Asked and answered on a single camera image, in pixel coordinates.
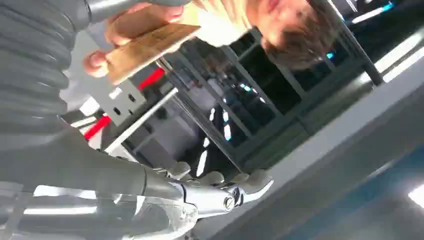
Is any grey panel with holes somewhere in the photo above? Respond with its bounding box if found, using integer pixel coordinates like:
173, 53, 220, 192
97, 79, 147, 127

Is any red barrier belt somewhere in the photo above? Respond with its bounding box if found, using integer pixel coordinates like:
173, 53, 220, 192
83, 67, 166, 141

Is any white bar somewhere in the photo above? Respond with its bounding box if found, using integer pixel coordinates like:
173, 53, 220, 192
103, 87, 179, 155

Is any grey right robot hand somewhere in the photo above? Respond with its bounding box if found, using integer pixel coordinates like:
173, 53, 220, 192
0, 127, 275, 240

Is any person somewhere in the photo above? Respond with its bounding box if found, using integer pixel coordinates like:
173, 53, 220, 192
180, 0, 336, 72

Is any person's left hand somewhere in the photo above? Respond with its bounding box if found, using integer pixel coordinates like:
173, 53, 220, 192
82, 2, 185, 79

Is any dark metal frame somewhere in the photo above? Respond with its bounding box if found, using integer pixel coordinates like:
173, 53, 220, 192
155, 0, 385, 171

